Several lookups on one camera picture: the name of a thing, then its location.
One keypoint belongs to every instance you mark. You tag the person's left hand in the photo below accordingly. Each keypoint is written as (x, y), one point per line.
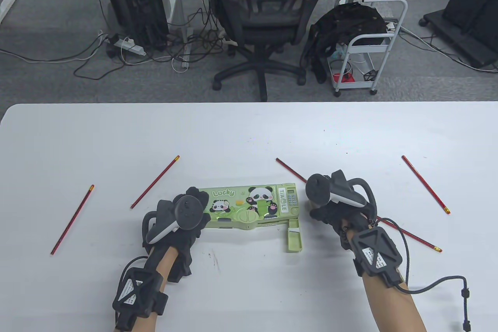
(175, 254)

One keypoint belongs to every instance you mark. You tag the person's right hand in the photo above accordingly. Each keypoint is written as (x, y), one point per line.
(346, 219)

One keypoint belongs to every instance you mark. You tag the green panda pencil case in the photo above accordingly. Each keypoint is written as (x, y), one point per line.
(241, 207)

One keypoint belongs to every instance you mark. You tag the person's left forearm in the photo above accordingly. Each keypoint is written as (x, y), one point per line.
(165, 262)

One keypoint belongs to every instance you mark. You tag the person's right forearm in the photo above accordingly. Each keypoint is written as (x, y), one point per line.
(389, 308)

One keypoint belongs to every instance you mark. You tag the red pencil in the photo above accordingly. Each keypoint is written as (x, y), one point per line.
(155, 182)
(290, 169)
(72, 220)
(424, 241)
(426, 184)

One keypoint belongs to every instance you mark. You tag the grey motion controller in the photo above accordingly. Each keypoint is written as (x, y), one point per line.
(188, 213)
(317, 190)

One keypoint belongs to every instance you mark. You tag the red container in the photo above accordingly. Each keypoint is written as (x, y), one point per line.
(346, 77)

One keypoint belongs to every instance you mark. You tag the white rolling cart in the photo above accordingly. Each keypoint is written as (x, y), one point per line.
(369, 48)

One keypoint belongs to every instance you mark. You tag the black backpack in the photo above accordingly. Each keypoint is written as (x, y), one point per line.
(350, 20)

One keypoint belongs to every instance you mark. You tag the white power strip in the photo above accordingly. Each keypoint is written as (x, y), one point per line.
(132, 47)

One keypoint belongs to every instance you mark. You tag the black mesh office chair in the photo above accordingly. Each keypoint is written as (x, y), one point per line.
(264, 16)

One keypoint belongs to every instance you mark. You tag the black wheeled stand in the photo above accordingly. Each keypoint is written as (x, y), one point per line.
(467, 5)

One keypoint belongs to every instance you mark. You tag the white table foot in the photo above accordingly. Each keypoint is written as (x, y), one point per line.
(7, 5)

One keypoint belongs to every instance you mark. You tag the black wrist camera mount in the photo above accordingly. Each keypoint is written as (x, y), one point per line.
(136, 289)
(373, 254)

